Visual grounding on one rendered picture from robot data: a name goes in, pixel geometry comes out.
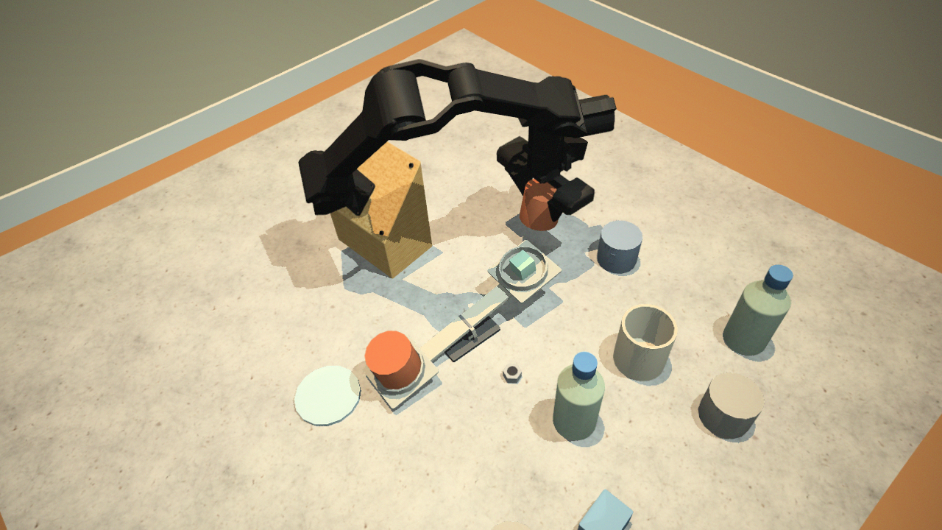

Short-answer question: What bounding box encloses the dark grey cylinder with beige top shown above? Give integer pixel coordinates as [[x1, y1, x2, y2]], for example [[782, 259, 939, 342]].
[[698, 372, 765, 439], [491, 521, 530, 530]]

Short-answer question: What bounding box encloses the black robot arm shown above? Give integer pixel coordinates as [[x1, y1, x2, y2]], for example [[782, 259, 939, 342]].
[[298, 59, 617, 216]]

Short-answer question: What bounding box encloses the grey hex nut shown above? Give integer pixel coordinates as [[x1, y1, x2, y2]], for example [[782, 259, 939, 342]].
[[503, 364, 522, 384]]

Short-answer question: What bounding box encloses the orange cylinder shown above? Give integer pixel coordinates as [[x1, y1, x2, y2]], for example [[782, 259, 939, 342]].
[[520, 179, 558, 231], [364, 331, 422, 389]]

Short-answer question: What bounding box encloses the beige open cup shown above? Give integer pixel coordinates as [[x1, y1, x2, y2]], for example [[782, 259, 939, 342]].
[[613, 304, 678, 381]]

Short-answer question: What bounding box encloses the cream balance beam with round pans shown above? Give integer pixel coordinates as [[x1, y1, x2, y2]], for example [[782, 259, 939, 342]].
[[363, 240, 562, 409]]

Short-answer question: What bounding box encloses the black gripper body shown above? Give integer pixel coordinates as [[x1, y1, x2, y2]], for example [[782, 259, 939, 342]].
[[497, 136, 595, 215]]

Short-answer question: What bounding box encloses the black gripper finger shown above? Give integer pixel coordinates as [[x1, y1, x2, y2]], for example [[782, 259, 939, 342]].
[[547, 199, 562, 222], [504, 167, 533, 196]]

